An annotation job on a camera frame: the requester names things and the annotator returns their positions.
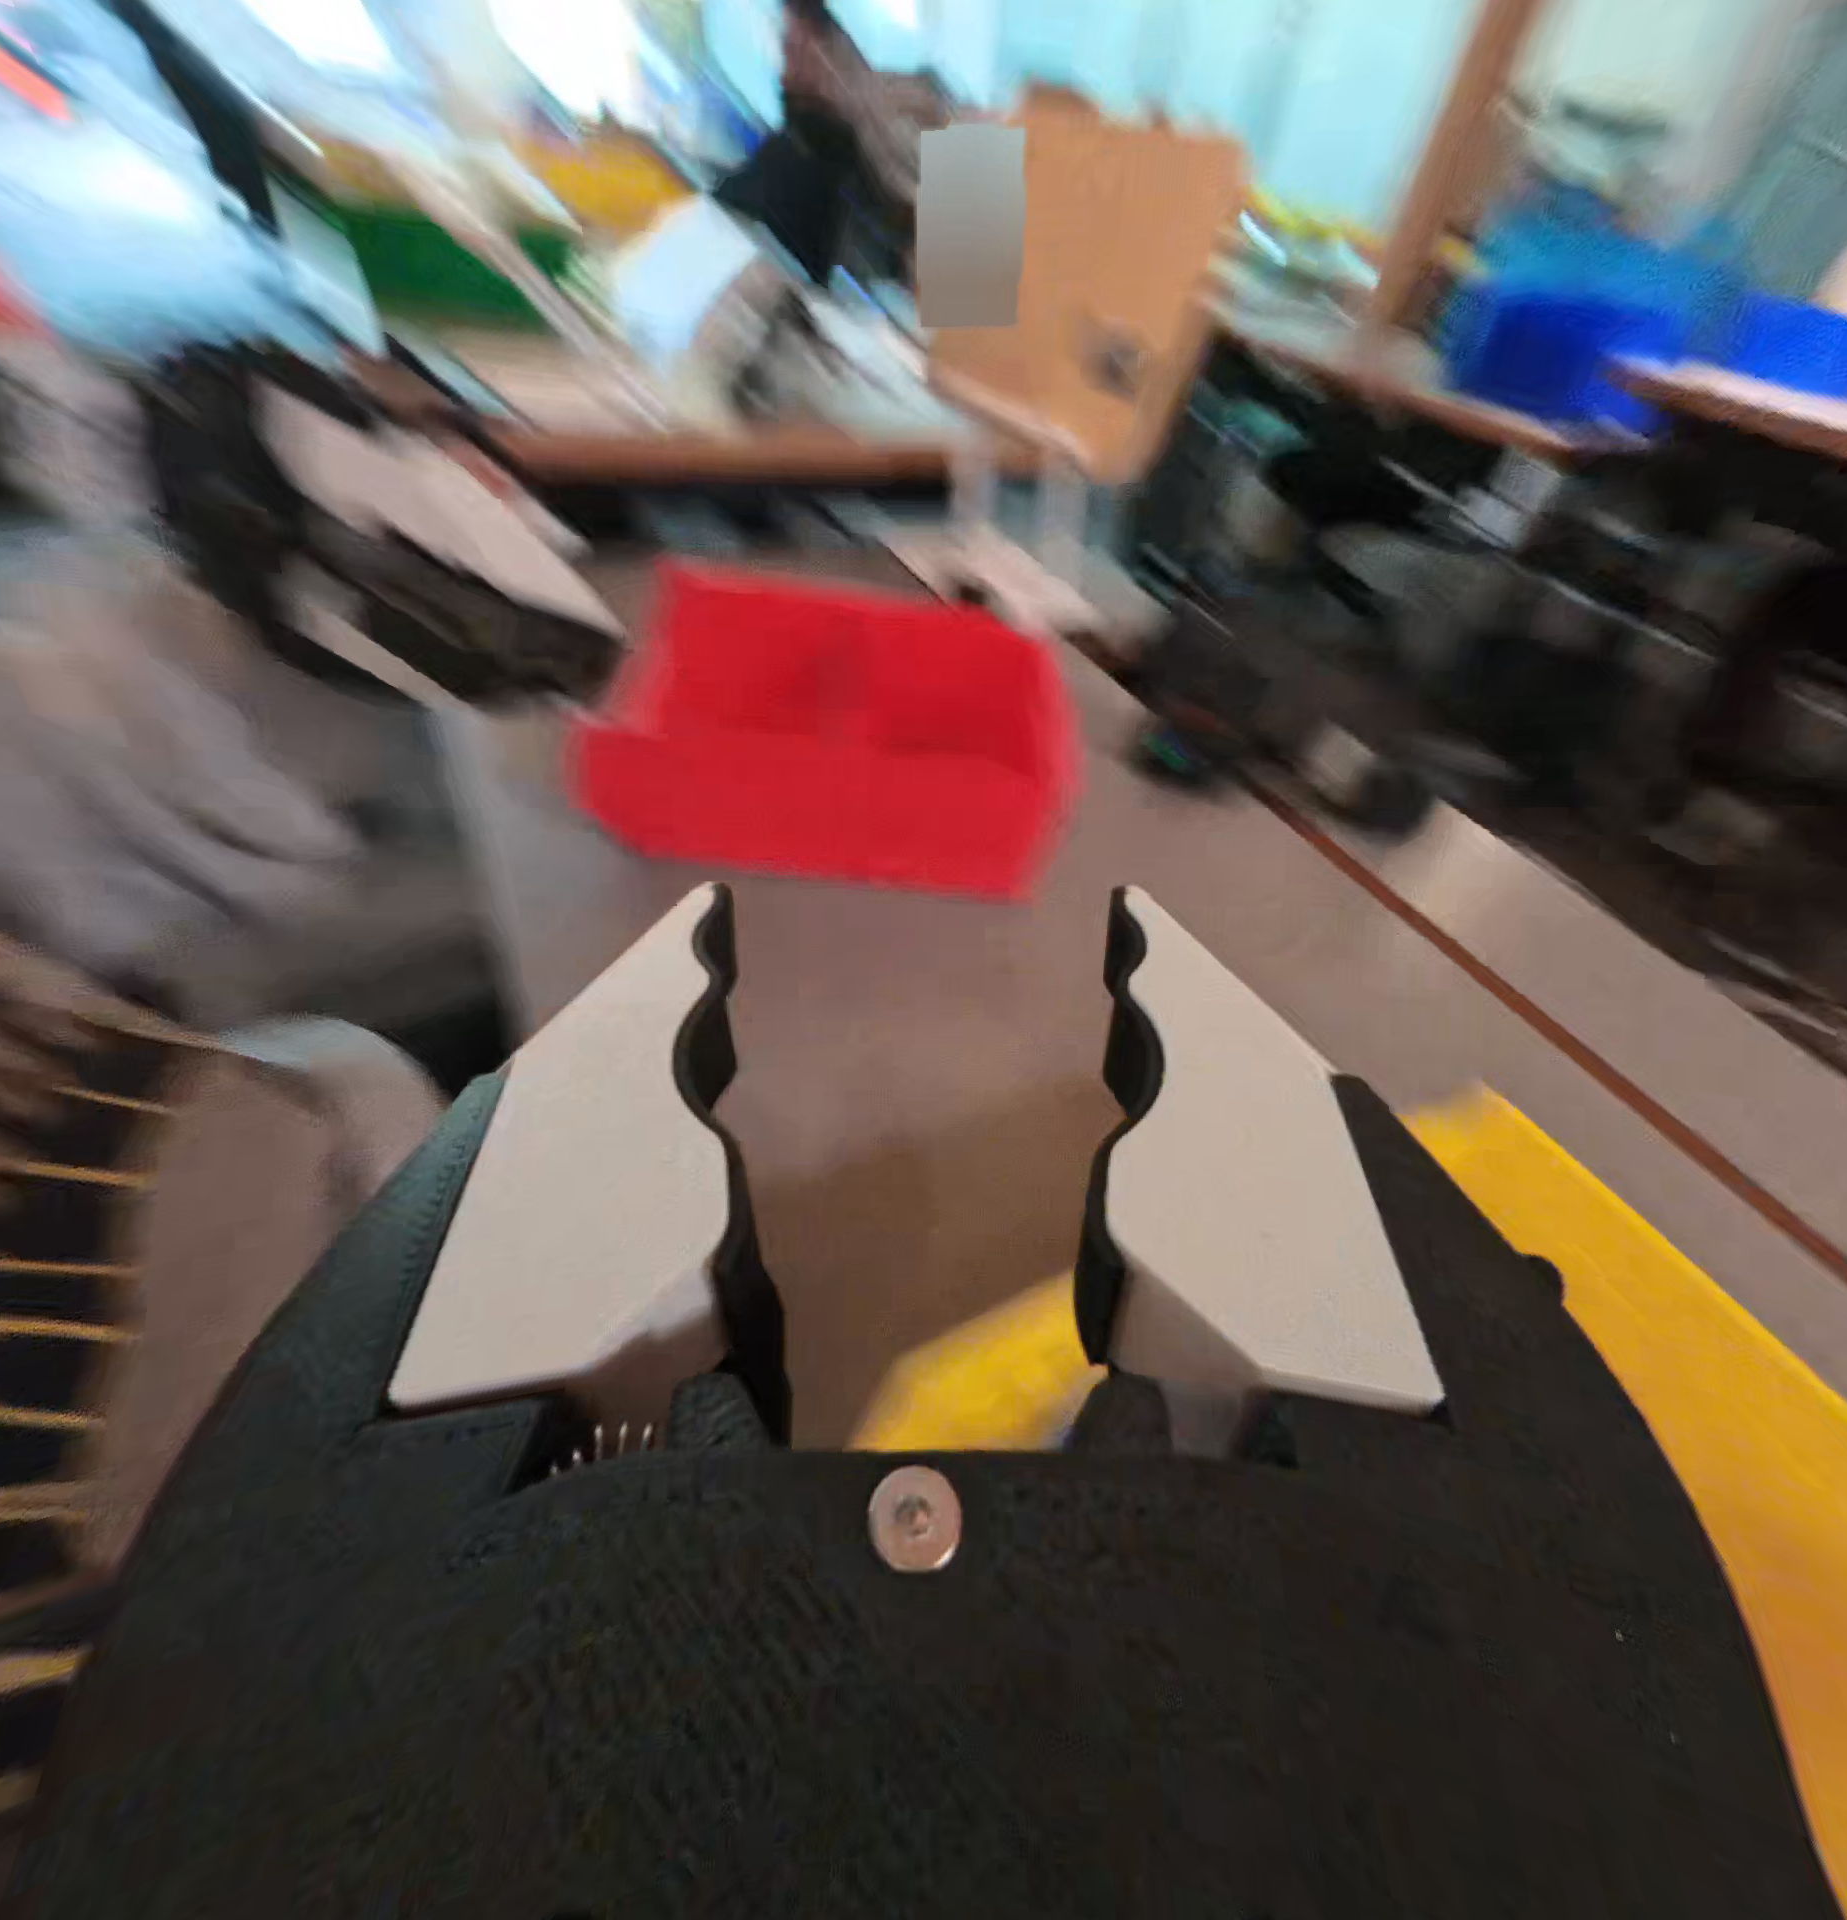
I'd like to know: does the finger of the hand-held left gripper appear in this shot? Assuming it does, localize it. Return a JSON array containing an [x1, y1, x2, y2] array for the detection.
[[279, 601, 461, 708], [252, 375, 626, 645]]

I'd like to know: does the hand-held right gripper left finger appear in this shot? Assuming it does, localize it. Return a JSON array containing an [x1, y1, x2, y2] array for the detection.
[[388, 883, 790, 1451]]

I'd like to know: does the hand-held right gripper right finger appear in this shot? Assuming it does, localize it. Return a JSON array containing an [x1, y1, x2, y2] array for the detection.
[[1072, 886, 1450, 1451]]

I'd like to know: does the yellow plastic bin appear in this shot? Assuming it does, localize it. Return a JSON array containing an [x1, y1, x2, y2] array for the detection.
[[850, 1087, 1847, 1920]]

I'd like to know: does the person's left forearm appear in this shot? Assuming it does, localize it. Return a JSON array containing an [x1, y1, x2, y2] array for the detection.
[[0, 520, 466, 1028]]

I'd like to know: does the green plastic bin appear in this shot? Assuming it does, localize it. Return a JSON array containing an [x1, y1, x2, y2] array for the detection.
[[321, 194, 580, 329]]

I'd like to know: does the red plastic bin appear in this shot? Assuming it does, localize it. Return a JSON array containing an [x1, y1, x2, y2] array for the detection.
[[566, 561, 1085, 906]]

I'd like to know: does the large blue plastic bin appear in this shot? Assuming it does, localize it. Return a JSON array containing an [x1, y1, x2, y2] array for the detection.
[[1443, 225, 1737, 432]]

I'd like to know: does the small blue plastic bin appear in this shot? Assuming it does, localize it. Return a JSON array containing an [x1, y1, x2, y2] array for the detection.
[[1723, 291, 1847, 407]]

